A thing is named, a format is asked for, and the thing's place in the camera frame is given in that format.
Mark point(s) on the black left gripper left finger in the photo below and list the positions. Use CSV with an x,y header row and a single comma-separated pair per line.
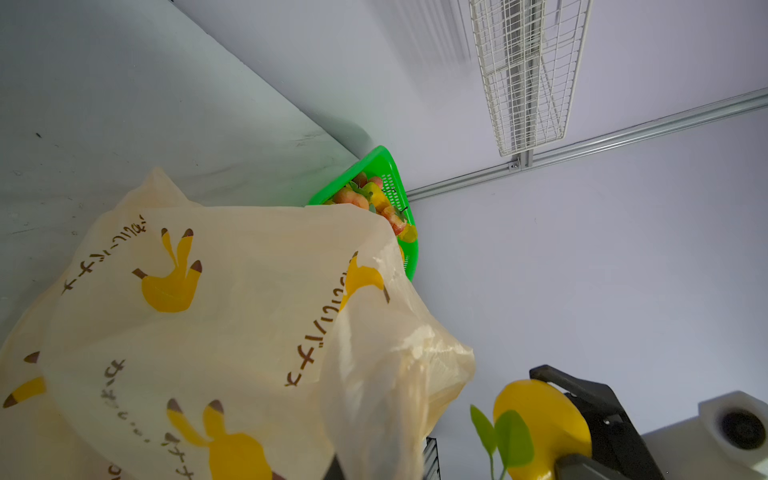
x,y
431,460

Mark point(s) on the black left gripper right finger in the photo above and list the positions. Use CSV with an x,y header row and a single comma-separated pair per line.
x,y
618,451

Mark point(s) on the yellow fake lemon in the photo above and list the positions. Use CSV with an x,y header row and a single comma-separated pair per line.
x,y
532,426

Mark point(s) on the cream banana print plastic bag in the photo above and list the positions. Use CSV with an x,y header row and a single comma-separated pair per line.
x,y
192,342

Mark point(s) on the yellow fake banana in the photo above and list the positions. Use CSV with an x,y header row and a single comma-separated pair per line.
x,y
376,197

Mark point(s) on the fake peach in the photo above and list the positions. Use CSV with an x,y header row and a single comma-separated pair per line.
x,y
349,196

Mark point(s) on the green plastic fruit basket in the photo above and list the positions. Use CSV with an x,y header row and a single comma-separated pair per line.
x,y
379,163

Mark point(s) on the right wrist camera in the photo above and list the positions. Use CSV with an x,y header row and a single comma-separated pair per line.
x,y
727,439

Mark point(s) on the aluminium frame post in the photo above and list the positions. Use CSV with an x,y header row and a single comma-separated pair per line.
x,y
688,119

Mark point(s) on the white wire wall basket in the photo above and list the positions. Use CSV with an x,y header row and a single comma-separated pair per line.
x,y
529,54

